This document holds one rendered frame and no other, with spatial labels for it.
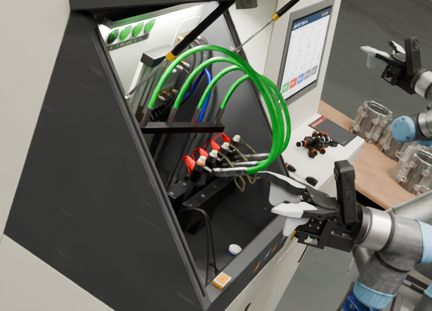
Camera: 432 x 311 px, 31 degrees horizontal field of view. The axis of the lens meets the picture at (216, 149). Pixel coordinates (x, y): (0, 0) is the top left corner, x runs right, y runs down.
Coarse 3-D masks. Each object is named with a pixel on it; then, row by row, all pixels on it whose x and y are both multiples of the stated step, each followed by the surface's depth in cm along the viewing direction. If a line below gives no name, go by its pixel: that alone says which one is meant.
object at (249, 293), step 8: (272, 264) 251; (264, 272) 245; (256, 280) 238; (248, 288) 231; (256, 288) 248; (240, 296) 226; (248, 296) 241; (232, 304) 219; (240, 304) 235; (248, 304) 251
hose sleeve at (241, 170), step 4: (220, 168) 212; (224, 168) 211; (228, 168) 210; (232, 168) 210; (236, 168) 209; (240, 168) 209; (244, 168) 208; (220, 172) 211; (224, 172) 211; (228, 172) 210; (232, 172) 210; (236, 172) 209; (240, 172) 209; (244, 172) 208
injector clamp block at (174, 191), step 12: (216, 180) 233; (228, 180) 235; (168, 192) 217; (180, 192) 219; (192, 192) 228; (204, 192) 224; (216, 192) 227; (228, 192) 240; (192, 204) 216; (204, 204) 221; (216, 204) 234; (180, 216) 216; (192, 216) 216; (192, 228) 230
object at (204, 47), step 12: (192, 48) 205; (204, 48) 203; (216, 48) 202; (180, 60) 207; (240, 60) 200; (168, 72) 210; (252, 72) 199; (264, 84) 199; (156, 96) 214; (276, 120) 200; (276, 132) 201; (276, 144) 202; (252, 168) 207
